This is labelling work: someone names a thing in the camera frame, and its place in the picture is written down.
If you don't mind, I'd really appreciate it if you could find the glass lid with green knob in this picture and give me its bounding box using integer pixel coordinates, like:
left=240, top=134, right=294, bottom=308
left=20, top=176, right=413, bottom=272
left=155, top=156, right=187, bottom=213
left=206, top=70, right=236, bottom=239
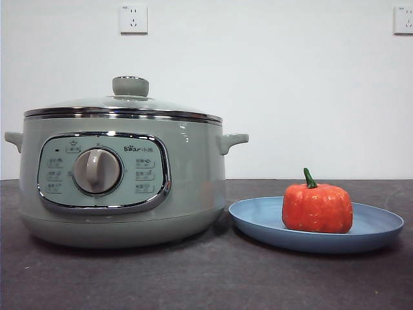
left=23, top=75, right=223, bottom=123

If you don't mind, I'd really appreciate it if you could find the orange pumpkin with green stem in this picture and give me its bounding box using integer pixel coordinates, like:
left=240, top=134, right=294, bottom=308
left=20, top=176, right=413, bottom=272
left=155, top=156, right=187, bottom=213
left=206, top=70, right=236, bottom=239
left=281, top=167, right=354, bottom=234

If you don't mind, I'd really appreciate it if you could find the pale green electric steamer pot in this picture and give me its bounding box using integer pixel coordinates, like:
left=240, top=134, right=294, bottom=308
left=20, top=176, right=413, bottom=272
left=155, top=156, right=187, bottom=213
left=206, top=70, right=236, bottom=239
left=4, top=112, right=250, bottom=249

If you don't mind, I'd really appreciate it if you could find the blue round plate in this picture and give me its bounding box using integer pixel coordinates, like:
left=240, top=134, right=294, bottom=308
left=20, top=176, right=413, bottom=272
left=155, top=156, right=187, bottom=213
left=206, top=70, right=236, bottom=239
left=228, top=195, right=405, bottom=254

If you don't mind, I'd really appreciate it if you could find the white wall socket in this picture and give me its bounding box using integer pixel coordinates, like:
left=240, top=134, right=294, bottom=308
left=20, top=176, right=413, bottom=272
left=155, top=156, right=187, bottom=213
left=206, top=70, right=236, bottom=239
left=393, top=5, right=413, bottom=36
left=119, top=3, right=149, bottom=36

